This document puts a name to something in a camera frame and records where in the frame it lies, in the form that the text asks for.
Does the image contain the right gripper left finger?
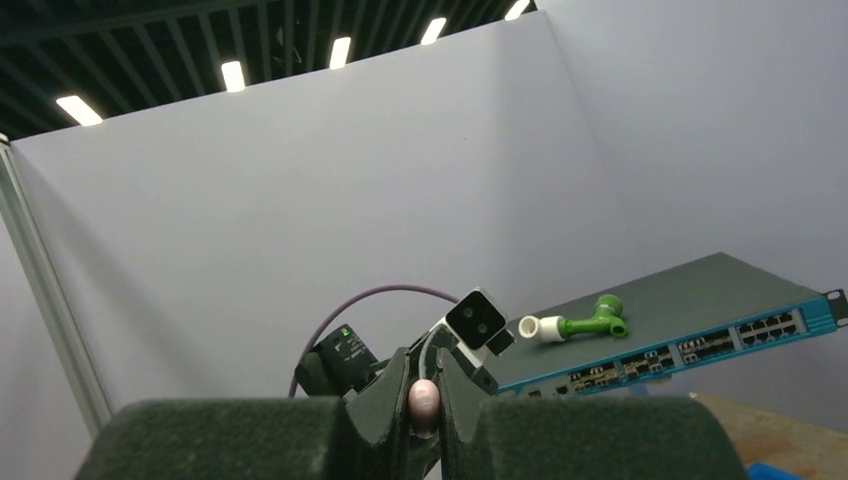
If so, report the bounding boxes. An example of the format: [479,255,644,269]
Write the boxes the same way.
[72,347,412,480]

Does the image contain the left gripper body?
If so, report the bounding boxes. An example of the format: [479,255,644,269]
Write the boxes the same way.
[342,331,498,479]

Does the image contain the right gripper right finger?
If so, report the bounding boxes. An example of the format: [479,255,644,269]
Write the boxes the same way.
[435,347,750,480]

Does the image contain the pink toothbrush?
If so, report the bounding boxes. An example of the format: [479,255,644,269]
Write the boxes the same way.
[407,379,441,439]

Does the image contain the blue divided plastic bin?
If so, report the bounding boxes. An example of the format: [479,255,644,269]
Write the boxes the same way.
[747,462,802,480]

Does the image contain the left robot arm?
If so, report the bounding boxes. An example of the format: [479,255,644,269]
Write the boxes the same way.
[295,324,498,479]

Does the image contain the green white pipe fitting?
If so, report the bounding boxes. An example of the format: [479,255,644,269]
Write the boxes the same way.
[517,294,629,343]

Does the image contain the wooden board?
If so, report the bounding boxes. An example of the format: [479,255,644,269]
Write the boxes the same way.
[690,393,847,479]

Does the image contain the ceiling light strips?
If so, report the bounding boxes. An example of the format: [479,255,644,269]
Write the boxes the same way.
[31,1,535,126]

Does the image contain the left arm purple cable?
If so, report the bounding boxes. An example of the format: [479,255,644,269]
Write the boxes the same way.
[288,284,462,399]

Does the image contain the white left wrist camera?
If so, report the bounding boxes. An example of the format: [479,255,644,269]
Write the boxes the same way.
[430,288,515,376]

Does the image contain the dark network switch box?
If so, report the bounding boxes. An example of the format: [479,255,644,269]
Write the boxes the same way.
[485,253,847,398]

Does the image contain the aluminium enclosure post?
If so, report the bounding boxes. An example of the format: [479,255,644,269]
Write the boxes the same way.
[1,135,112,438]

